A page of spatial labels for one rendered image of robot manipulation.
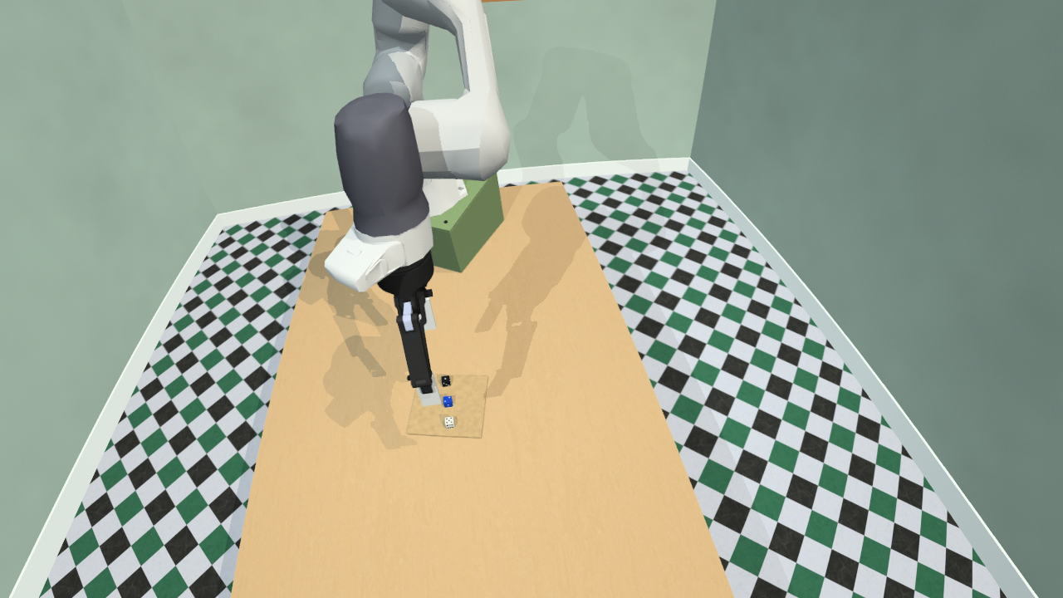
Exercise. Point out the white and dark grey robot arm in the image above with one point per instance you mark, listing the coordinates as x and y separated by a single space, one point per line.
379 156

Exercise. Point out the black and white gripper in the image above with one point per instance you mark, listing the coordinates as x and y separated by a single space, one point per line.
403 283

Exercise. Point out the tan square mat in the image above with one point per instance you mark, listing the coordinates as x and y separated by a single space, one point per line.
469 396

